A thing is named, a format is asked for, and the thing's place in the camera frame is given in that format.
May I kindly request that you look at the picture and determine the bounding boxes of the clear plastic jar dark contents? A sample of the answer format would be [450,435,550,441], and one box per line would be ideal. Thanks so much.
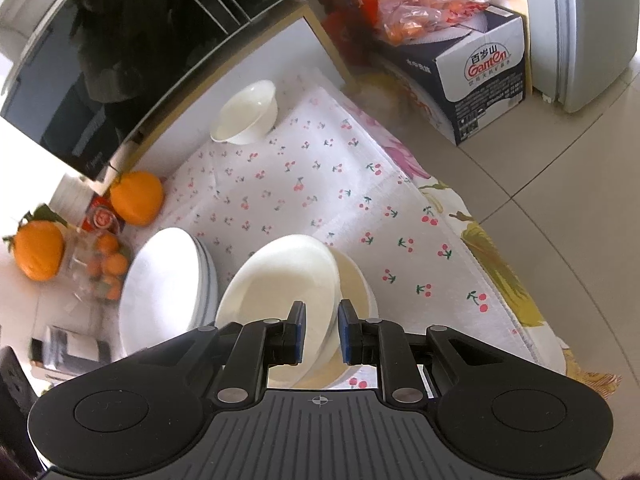
[29,324,112,374]

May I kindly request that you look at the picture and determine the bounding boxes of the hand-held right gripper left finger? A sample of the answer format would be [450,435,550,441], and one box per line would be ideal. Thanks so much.
[135,301,307,405]

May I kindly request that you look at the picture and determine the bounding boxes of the orange fruit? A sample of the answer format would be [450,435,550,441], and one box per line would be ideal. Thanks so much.
[4,210,67,281]
[110,171,165,226]

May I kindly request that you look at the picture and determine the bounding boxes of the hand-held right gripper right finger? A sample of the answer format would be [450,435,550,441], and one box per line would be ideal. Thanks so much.
[338,300,506,405]

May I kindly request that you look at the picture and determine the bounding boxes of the glass jar of small fruits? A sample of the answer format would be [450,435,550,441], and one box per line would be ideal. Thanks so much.
[62,230,129,306]

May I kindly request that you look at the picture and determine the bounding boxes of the clear plastic snack bag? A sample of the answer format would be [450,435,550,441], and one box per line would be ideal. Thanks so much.
[372,0,493,44]

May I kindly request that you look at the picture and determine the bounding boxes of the white ceramic bowl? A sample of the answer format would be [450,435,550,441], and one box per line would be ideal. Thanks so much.
[215,234,342,391]

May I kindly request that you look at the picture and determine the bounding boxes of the plain white plate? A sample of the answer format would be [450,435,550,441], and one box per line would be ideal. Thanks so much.
[118,227,211,361]

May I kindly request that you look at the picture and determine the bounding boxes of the red label can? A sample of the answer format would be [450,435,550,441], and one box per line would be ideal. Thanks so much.
[89,196,122,234]

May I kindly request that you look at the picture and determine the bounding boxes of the floral tablecloth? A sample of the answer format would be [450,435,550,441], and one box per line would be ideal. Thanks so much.
[345,85,618,397]

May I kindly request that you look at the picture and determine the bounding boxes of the silver refrigerator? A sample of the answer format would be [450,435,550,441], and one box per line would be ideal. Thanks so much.
[525,0,640,114]

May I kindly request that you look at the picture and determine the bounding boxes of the black microwave oven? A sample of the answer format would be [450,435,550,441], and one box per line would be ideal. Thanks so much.
[0,0,296,183]

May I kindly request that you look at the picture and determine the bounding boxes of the cream ceramic bowl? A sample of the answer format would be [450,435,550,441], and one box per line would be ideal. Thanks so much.
[300,247,379,391]
[210,80,278,144]

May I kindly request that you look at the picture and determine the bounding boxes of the blue and white cardboard box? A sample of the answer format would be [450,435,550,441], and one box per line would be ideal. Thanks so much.
[377,2,533,147]

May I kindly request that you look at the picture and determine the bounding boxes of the cherry print tablecloth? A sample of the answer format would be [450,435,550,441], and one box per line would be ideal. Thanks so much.
[125,77,533,391]

